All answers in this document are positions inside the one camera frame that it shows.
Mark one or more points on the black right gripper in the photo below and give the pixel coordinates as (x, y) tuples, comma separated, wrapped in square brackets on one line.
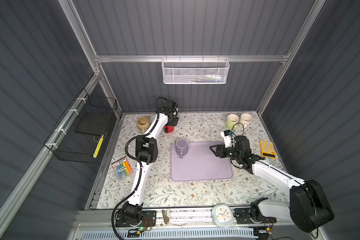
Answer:
[(220, 147)]

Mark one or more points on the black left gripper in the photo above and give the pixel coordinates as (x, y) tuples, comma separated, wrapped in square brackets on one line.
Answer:
[(174, 121)]

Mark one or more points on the red mug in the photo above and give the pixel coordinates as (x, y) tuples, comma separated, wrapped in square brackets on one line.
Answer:
[(169, 129)]

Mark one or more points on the purple mug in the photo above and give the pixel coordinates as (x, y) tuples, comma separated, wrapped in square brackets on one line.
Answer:
[(182, 147)]

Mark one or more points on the beige speckled mug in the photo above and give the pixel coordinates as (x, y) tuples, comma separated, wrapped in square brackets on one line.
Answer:
[(143, 124)]

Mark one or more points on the light green mug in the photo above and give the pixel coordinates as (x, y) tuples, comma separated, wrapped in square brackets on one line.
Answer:
[(231, 122)]

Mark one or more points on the white mug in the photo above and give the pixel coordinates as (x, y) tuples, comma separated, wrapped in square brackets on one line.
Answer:
[(245, 120)]

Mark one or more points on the blue polka dot mug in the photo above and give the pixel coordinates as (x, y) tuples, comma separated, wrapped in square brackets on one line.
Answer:
[(152, 119)]

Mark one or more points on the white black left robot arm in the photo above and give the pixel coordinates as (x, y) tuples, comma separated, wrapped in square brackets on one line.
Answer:
[(145, 151)]

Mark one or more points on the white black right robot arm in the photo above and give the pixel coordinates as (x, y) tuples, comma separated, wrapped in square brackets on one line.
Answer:
[(308, 207)]

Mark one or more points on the lavender plastic tray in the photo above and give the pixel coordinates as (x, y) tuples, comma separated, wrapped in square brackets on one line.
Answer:
[(199, 164)]

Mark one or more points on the yellow calculator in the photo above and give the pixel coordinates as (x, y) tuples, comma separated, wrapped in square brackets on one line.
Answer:
[(267, 149)]

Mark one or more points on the small white clock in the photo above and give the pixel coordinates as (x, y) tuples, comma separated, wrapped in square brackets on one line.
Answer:
[(222, 216)]

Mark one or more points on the colourful marker pack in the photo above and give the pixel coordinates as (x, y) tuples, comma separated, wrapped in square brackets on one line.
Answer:
[(122, 168)]

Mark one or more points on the white wire basket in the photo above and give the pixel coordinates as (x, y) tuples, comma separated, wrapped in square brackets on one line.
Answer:
[(195, 70)]

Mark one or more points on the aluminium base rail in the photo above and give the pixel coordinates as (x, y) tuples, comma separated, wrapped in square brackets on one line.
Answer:
[(172, 217)]

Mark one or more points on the black wire basket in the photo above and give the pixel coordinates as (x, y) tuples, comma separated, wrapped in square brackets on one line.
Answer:
[(76, 137)]

